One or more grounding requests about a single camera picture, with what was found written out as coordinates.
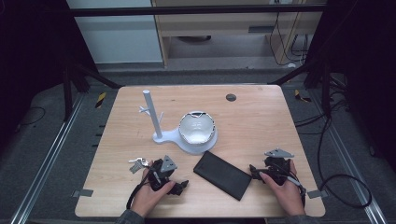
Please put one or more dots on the black curtain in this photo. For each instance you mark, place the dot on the black curtain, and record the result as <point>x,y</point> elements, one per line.
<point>31,62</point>
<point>367,62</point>

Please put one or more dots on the silver bunch of keys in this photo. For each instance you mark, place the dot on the silver bunch of keys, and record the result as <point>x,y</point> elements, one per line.
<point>138,164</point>

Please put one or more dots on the white cabinet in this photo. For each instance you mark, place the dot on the white cabinet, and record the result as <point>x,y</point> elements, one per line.
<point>118,37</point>

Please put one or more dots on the white bowl with silver rim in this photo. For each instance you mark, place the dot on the white bowl with silver rim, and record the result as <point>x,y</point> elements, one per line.
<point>197,128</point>

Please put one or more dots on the black wallet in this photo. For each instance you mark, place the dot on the black wallet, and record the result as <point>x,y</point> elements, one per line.
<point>222,175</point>

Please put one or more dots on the grey table grommet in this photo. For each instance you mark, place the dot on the grey table grommet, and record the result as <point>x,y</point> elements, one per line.
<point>231,97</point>

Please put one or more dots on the light wooden desk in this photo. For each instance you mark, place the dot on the light wooden desk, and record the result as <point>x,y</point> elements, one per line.
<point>218,25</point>

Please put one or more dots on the yellow-black tape strip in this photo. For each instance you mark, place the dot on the yellow-black tape strip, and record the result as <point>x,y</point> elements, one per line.
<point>100,100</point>
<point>300,96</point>

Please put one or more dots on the black metal stand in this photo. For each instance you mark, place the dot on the black metal stand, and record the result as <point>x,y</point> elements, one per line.
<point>67,93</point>
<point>325,90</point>

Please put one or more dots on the white key holder stand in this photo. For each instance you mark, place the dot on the white key holder stand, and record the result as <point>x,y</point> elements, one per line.
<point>155,118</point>

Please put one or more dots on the white plug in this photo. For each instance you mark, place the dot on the white plug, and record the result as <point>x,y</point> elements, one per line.
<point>291,65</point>

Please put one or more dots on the grey tape piece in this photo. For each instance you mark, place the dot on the grey tape piece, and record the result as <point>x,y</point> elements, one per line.
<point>83,193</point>
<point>317,194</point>

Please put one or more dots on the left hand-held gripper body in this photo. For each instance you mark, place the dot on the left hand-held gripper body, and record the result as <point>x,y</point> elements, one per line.
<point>162,175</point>

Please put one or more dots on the black crossbar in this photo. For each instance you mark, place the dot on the black crossbar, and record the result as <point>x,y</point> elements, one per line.
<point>186,10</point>

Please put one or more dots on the person's left hand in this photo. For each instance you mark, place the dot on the person's left hand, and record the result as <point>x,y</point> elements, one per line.
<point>149,199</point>

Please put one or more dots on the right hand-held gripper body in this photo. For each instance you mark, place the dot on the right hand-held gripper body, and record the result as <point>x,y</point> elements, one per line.
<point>277,168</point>

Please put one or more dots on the aluminium floor rail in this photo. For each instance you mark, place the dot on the aluminium floor rail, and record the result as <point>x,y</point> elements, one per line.
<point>351,165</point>
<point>46,161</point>

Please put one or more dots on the person's right hand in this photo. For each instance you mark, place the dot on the person's right hand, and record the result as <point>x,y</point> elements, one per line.
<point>288,196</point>

